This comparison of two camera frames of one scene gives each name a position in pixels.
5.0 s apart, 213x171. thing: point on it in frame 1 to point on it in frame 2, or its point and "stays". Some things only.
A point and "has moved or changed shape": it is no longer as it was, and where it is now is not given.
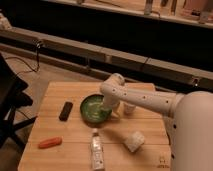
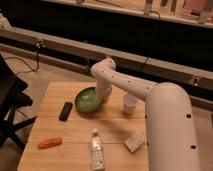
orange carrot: x=50 y=142 stays
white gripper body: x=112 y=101 to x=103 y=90
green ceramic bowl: x=93 y=109 has moved or changed shape
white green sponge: x=134 y=141 stays
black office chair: x=12 y=98 stays
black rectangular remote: x=64 y=114 stays
